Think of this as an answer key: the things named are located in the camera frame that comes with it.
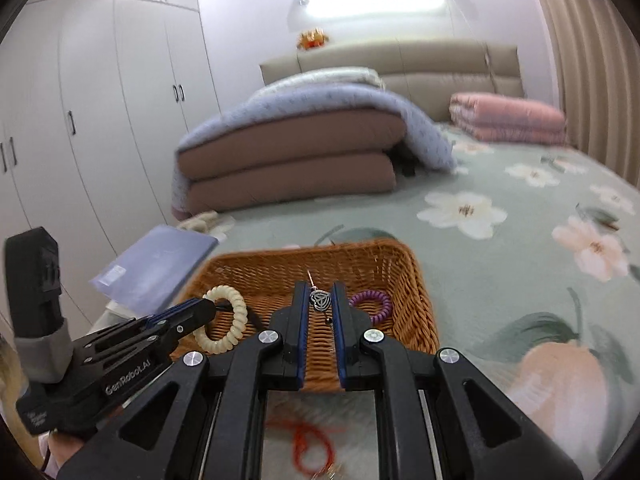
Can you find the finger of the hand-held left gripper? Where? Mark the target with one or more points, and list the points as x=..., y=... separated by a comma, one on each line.
x=172, y=312
x=195, y=317

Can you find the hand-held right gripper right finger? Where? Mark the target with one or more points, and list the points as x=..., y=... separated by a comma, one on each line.
x=340, y=340

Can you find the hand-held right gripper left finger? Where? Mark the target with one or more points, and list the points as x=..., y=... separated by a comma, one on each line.
x=301, y=340

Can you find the brown wicker basket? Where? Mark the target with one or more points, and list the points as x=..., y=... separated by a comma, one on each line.
x=395, y=270

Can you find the blue cover book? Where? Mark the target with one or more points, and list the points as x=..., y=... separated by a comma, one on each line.
x=155, y=265

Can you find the white fluffy cloth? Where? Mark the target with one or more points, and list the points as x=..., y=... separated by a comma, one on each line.
x=200, y=222

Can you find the green floral bedspread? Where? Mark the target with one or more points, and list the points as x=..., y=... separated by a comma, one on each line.
x=500, y=260

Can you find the folded brown quilt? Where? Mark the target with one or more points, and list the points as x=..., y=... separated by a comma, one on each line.
x=290, y=160

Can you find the white wardrobe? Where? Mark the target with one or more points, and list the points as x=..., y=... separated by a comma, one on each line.
x=100, y=85

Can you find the blue patterned blanket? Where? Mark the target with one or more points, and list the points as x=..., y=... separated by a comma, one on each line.
x=330, y=95

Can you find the folded pink quilt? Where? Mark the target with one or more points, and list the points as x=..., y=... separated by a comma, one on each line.
x=505, y=117

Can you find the beige padded headboard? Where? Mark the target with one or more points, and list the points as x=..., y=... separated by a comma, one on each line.
x=440, y=67

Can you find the orange plush toy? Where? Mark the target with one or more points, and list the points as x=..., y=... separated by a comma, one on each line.
x=312, y=40

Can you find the beige curtain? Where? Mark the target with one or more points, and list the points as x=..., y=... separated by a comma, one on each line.
x=585, y=60

